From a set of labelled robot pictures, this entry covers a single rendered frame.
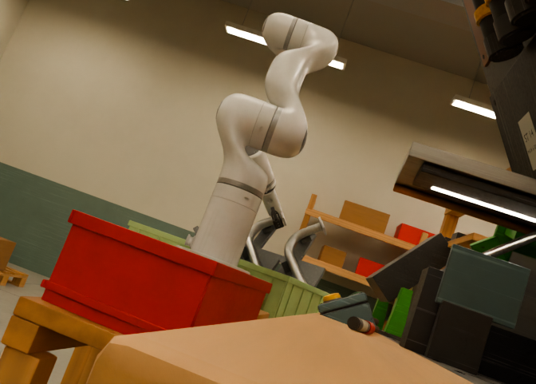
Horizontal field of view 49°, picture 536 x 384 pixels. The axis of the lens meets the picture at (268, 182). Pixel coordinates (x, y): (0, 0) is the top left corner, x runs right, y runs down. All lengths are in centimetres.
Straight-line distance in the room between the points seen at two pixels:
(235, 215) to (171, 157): 697
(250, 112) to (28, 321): 82
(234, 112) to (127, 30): 775
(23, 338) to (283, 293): 99
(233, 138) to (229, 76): 716
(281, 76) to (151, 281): 92
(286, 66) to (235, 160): 32
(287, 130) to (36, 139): 772
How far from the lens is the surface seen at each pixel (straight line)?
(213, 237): 137
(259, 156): 187
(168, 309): 72
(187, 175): 822
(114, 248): 76
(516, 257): 98
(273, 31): 173
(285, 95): 152
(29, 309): 78
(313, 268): 195
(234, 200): 137
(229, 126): 141
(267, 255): 203
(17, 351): 79
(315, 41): 170
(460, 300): 75
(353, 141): 824
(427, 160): 70
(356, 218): 751
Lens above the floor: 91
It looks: 9 degrees up
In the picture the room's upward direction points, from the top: 20 degrees clockwise
